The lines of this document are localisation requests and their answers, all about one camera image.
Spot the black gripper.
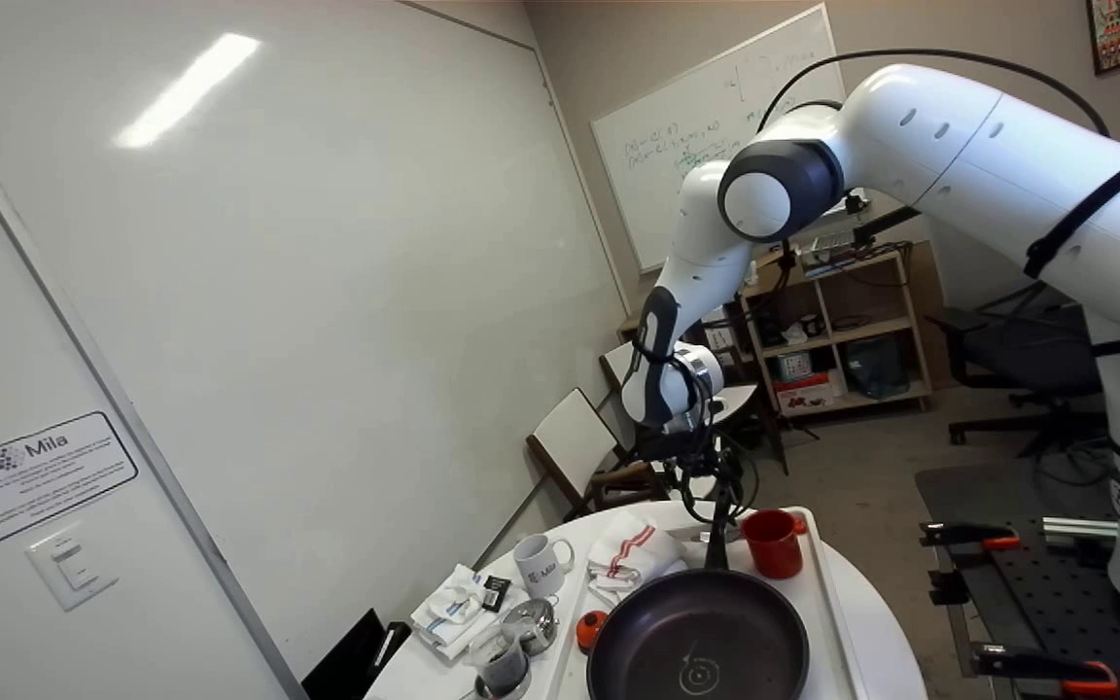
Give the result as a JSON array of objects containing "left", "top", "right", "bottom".
[{"left": 663, "top": 431, "right": 745, "bottom": 538}]

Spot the black frying pan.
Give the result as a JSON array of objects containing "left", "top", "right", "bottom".
[{"left": 583, "top": 487, "right": 812, "bottom": 700}]

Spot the red mug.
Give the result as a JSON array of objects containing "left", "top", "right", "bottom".
[{"left": 737, "top": 506, "right": 807, "bottom": 583}]

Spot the white towel with red stripes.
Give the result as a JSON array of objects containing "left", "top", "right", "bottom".
[{"left": 583, "top": 516, "right": 692, "bottom": 616}]

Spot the small orange round shaker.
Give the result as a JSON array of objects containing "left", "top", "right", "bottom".
[{"left": 571, "top": 612, "right": 614, "bottom": 654}]

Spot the white ceramic mug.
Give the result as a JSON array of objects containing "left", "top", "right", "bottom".
[{"left": 510, "top": 535, "right": 578, "bottom": 598}]

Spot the black bag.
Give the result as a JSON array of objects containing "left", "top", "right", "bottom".
[{"left": 843, "top": 335, "right": 911, "bottom": 402}]

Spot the small metal bowl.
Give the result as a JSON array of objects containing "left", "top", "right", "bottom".
[{"left": 497, "top": 595, "right": 560, "bottom": 654}]

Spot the wooden shelf unit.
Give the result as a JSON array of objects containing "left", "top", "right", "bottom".
[{"left": 737, "top": 244, "right": 936, "bottom": 422}]

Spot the small black block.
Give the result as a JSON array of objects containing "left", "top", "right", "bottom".
[{"left": 924, "top": 568, "right": 974, "bottom": 612}]

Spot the black orange bar clamp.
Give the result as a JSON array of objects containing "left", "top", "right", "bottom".
[
  {"left": 919, "top": 516, "right": 1021, "bottom": 562},
  {"left": 971, "top": 637, "right": 1120, "bottom": 700}
]

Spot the small grey cup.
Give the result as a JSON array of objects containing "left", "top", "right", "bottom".
[{"left": 475, "top": 637, "right": 534, "bottom": 695}]

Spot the black perforated robot table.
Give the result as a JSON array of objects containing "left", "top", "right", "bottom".
[{"left": 915, "top": 459, "right": 1120, "bottom": 700}]

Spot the black office chair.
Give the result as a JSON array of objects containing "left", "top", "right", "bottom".
[{"left": 933, "top": 287, "right": 1120, "bottom": 459}]

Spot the silver metal bar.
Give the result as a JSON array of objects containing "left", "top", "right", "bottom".
[{"left": 1038, "top": 515, "right": 1120, "bottom": 546}]

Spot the wall whiteboard with writing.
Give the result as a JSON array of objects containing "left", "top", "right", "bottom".
[{"left": 591, "top": 0, "right": 846, "bottom": 278}]

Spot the black box at wall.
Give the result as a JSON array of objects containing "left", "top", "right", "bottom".
[{"left": 299, "top": 607, "right": 417, "bottom": 700}]

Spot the large white wall board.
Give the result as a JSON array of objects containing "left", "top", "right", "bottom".
[{"left": 0, "top": 0, "right": 631, "bottom": 684}]

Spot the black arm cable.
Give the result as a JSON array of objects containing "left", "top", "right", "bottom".
[{"left": 751, "top": 46, "right": 1114, "bottom": 139}]

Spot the white light switch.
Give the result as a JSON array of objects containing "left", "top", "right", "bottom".
[{"left": 28, "top": 516, "right": 123, "bottom": 616}]

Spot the white wall sign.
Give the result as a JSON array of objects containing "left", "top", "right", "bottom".
[{"left": 0, "top": 408, "right": 142, "bottom": 549}]

